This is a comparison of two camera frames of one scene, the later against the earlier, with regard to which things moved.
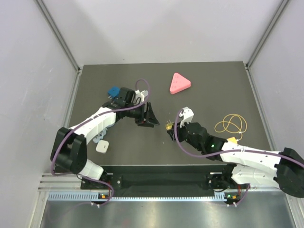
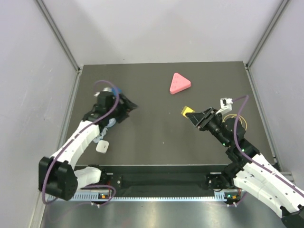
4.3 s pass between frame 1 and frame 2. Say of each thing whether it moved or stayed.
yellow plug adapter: moved
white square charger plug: stayed
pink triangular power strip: stayed
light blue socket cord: stayed
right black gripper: moved
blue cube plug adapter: stayed
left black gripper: moved
